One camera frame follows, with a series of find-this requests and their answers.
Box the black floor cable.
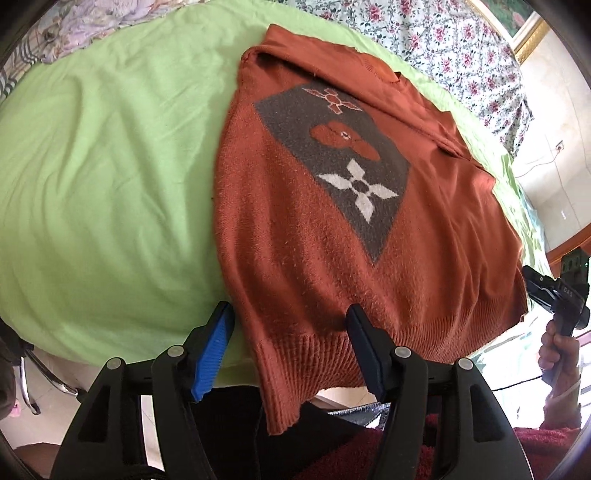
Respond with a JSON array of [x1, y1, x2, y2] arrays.
[[494, 375, 544, 392]]

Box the chrome chair leg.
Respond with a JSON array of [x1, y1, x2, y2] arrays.
[[18, 344, 80, 416]]

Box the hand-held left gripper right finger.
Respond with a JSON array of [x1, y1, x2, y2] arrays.
[[345, 302, 527, 480]]

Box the orange knitted sweater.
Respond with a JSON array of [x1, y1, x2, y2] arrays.
[[211, 23, 530, 437]]

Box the pink floral blanket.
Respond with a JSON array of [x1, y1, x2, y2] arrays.
[[286, 0, 533, 160]]

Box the person's right hand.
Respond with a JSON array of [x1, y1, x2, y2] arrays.
[[538, 318, 583, 386]]

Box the gold framed picture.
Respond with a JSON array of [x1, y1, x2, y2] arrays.
[[466, 0, 551, 65]]

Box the person's right forearm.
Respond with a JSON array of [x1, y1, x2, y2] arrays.
[[541, 376, 585, 432]]

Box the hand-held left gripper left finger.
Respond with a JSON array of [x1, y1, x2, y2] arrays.
[[50, 301, 259, 480]]

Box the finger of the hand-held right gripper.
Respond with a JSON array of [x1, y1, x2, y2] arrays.
[[522, 265, 558, 303]]

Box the pale floral quilt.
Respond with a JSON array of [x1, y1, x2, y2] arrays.
[[0, 0, 296, 100]]

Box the person's black trousers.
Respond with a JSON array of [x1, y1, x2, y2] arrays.
[[203, 382, 386, 480]]

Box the green bed sheet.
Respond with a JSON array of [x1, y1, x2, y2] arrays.
[[0, 0, 552, 389]]

